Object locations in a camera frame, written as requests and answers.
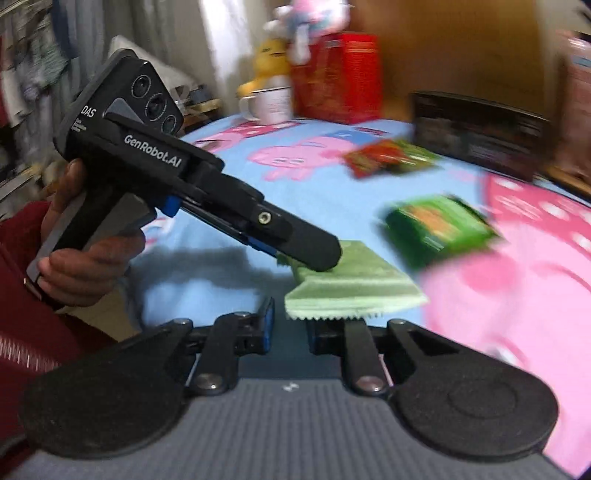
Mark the white enamel mug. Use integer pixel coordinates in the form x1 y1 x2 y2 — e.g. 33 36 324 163
238 87 296 126

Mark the wooden panel board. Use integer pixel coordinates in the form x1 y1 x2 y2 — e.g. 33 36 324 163
350 0 551 121

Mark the pale green snack packet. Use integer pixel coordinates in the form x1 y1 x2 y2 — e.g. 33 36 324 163
283 240 429 322

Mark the red snack packet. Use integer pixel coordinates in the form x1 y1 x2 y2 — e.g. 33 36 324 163
343 138 443 180

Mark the yellow duck plush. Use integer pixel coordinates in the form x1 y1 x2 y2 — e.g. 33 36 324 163
237 38 293 99

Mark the large pink snack bag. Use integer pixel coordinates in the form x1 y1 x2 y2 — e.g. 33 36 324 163
560 30 591 155

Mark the cluttered shelf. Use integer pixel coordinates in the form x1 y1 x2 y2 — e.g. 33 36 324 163
0 0 116 217

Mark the person's left forearm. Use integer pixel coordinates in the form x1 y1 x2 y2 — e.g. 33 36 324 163
0 200 120 462

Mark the person's left hand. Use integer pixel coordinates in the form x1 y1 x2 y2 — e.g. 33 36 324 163
38 159 147 311

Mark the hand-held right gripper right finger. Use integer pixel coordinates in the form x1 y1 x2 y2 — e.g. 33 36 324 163
307 318 462 398

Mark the dark green snack packet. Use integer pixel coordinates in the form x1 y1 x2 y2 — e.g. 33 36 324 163
382 193 502 272

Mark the pastel plush toy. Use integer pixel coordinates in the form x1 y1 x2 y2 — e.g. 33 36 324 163
264 0 355 64

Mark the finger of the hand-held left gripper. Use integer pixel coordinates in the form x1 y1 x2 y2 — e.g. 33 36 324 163
239 234 291 268
248 202 343 273

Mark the cartoon pig printed bedsheet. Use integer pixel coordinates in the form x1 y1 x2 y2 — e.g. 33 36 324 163
131 115 591 479

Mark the red gift box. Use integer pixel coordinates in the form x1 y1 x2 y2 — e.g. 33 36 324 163
290 31 385 126

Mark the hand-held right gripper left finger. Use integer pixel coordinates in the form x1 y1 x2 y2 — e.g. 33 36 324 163
154 298 276 397

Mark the black cardboard box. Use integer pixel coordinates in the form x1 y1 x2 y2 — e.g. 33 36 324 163
410 91 553 182

